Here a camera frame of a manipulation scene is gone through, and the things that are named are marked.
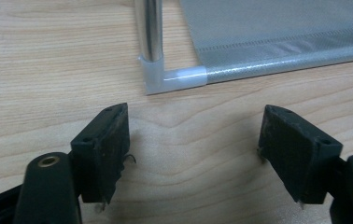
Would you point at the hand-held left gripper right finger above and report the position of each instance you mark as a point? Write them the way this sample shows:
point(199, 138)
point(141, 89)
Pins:
point(299, 155)

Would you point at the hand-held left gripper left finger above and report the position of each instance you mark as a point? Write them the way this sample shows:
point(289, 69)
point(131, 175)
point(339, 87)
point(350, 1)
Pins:
point(103, 149)

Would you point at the metal shoe rack grey fabric shelf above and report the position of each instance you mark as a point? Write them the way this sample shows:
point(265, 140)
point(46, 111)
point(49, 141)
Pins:
point(258, 31)

